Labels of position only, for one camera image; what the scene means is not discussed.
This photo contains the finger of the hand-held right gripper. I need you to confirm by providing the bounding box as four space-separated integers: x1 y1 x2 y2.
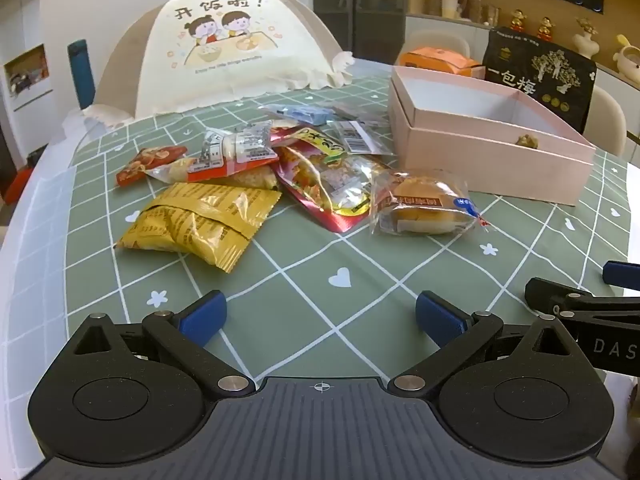
525 277 640 322
602 260 640 289

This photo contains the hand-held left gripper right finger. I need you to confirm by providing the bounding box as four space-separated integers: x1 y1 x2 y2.
387 290 576 403

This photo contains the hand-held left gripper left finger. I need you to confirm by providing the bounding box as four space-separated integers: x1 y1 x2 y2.
72 290 257 402

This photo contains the yellow snack packet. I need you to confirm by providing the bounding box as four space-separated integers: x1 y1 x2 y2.
115 182 283 274

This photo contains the pink cardboard box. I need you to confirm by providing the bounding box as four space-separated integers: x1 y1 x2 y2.
389 65 597 207

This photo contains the silver blue snack packet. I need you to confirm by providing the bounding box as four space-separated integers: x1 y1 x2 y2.
260 102 334 126

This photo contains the green checkered tablecloth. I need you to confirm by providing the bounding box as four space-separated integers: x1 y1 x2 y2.
65 58 632 386

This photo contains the clear bread bun packet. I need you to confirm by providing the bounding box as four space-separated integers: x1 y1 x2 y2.
370 170 492 237

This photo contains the small orange-red snack packet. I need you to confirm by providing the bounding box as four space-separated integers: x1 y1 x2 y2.
116 145 189 187

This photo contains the white rice cracker packet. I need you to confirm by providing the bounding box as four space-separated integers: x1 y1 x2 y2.
145 127 281 184

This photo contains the large red snack packet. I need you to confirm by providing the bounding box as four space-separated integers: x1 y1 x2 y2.
272 127 397 234

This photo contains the clear barcode packet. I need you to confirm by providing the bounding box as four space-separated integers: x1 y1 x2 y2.
331 105 397 157

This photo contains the black snack bag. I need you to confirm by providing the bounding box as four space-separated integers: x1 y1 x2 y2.
482 26 597 132

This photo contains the yellow teapot ornament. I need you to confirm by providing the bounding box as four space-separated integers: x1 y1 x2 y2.
612 35 640 77

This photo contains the red plastic basket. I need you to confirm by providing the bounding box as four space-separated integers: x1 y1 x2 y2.
0 167 34 206

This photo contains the cream vase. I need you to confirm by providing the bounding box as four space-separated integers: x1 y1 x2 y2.
573 17 600 59

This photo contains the orange cardboard box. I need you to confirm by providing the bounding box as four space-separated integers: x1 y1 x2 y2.
398 46 485 80

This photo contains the cream cartoon-print food cover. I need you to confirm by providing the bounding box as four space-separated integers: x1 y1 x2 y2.
62 0 356 133

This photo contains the teal bottle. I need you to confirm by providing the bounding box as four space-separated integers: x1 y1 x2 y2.
67 39 96 109

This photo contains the dark glass cabinet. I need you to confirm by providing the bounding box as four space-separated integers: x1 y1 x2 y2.
312 0 412 59

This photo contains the wall picture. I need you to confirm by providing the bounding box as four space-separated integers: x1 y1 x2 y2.
4 44 54 111

